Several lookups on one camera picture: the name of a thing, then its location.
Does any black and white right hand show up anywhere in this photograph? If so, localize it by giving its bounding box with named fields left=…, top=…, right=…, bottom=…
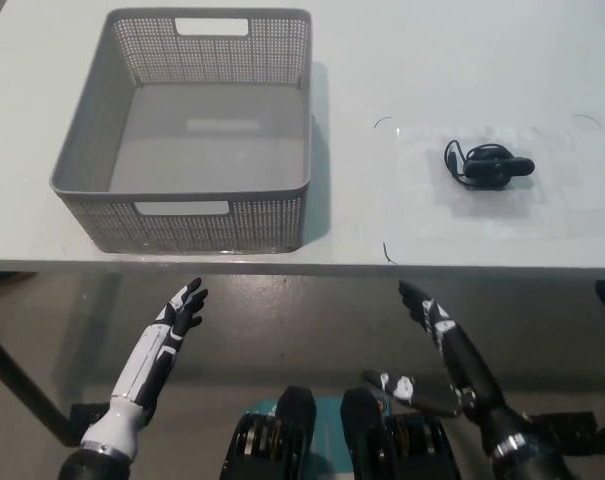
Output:
left=361, top=279, right=507, bottom=426

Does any white and black left hand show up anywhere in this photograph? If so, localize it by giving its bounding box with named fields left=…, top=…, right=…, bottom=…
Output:
left=110, top=277, right=209, bottom=422

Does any black webcam with cable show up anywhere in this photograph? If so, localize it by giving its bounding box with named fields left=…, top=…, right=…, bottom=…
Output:
left=442, top=138, right=537, bottom=191

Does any black floor tape patch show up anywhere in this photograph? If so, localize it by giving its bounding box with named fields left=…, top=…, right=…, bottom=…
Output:
left=69, top=401, right=111, bottom=446

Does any black slanted table leg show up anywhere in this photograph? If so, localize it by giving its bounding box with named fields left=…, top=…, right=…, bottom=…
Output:
left=0, top=324, right=81, bottom=447

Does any black right body block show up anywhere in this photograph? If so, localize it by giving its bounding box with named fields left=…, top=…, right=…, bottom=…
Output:
left=340, top=387, right=463, bottom=480

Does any black body block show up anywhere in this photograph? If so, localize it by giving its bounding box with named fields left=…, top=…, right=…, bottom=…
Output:
left=219, top=384, right=318, bottom=480
left=340, top=387, right=463, bottom=480

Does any black left body block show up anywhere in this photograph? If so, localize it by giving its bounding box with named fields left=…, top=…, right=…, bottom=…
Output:
left=219, top=384, right=318, bottom=480

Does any grey perforated plastic basket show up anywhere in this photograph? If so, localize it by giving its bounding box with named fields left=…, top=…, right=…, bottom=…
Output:
left=49, top=7, right=314, bottom=255

